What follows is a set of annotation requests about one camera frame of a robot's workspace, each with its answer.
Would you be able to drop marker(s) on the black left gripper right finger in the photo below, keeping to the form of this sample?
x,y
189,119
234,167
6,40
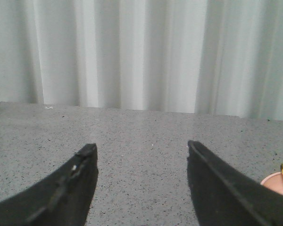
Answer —
x,y
222,196

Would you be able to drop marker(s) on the white curtain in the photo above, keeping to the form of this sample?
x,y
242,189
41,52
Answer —
x,y
222,57

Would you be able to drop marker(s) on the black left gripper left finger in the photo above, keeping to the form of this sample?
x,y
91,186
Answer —
x,y
63,198

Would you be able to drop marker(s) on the pink plate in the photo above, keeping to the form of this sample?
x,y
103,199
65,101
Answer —
x,y
274,182

